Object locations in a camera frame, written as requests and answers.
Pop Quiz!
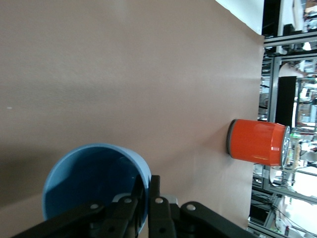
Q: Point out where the brown table cover mat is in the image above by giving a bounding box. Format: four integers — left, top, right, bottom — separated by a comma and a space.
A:
0, 0, 265, 238

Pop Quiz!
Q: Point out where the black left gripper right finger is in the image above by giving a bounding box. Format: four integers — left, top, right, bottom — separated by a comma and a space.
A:
148, 175, 258, 238

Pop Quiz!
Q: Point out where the light blue plastic cup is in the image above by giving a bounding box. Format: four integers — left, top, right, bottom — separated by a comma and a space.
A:
42, 143, 152, 235

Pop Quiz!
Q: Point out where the black flat panel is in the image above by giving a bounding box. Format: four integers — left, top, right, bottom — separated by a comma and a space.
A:
278, 76, 297, 126

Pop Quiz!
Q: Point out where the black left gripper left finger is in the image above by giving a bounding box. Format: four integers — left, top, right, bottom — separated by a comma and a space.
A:
11, 175, 147, 238

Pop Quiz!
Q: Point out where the orange can with silver lid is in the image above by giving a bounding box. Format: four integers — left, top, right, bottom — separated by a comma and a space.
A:
226, 119, 291, 167

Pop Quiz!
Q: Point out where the aluminium frame rack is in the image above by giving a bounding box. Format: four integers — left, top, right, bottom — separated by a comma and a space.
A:
247, 31, 317, 238

